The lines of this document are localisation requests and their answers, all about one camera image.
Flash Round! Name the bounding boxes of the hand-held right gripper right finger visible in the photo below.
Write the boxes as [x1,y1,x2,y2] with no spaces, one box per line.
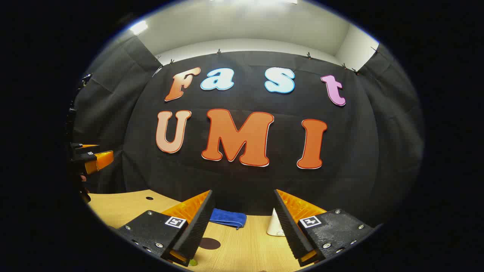
[274,189,375,267]

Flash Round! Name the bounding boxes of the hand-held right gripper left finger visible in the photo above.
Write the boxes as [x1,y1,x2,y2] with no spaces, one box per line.
[109,190,215,267]

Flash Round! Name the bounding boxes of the brown round coaster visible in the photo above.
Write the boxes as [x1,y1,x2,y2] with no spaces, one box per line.
[199,238,221,250]

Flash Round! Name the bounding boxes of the white toaster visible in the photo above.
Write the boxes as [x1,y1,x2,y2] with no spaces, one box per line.
[267,207,285,237]

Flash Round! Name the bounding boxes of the blue towel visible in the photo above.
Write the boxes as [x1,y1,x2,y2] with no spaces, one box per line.
[209,208,247,230]

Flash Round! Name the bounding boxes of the black backdrop cloth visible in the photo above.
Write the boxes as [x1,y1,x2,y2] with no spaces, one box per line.
[72,36,424,227]

